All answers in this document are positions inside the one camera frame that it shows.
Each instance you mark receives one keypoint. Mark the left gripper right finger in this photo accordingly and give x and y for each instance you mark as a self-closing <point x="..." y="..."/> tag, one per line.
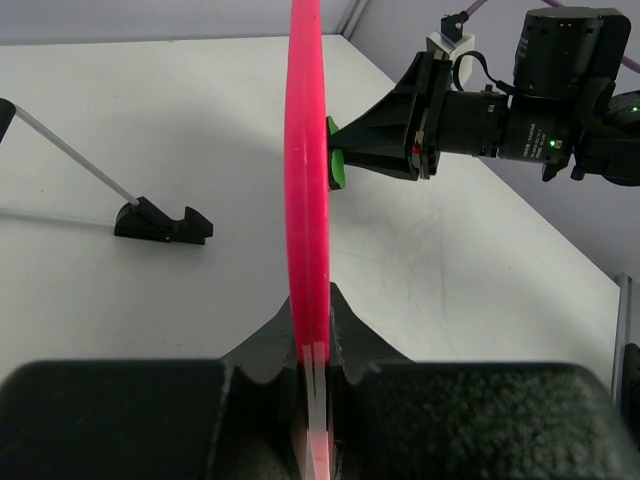
<point x="394" y="418"/>

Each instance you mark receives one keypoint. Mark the green whiteboard eraser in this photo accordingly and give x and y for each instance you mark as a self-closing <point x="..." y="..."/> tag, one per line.
<point x="336" y="167"/>

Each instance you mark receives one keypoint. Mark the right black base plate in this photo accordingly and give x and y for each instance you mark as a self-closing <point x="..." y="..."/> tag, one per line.
<point x="630" y="386"/>

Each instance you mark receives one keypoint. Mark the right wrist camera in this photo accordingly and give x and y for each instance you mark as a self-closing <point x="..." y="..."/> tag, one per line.
<point x="451" y="39"/>

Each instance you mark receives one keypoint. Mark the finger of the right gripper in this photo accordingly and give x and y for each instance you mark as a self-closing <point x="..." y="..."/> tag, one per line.
<point x="381" y="139"/>

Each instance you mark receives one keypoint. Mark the aluminium mounting rail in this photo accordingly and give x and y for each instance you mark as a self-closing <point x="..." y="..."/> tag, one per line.
<point x="628" y="315"/>

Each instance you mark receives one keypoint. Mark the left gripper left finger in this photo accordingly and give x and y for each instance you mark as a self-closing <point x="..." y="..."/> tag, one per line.
<point x="236" y="417"/>

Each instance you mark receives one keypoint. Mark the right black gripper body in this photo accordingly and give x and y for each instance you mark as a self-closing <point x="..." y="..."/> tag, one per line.
<point x="452" y="121"/>

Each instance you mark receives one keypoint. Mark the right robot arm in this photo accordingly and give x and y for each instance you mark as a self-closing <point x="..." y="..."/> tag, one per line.
<point x="560" y="110"/>

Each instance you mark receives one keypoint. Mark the right aluminium frame post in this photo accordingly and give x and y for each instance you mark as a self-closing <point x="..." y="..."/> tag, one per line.
<point x="351" y="17"/>

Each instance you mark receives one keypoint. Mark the wire whiteboard stand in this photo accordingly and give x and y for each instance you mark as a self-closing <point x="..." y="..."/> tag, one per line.
<point x="139" y="218"/>

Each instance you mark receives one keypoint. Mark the pink framed whiteboard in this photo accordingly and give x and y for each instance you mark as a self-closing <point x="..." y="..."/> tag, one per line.
<point x="307" y="223"/>

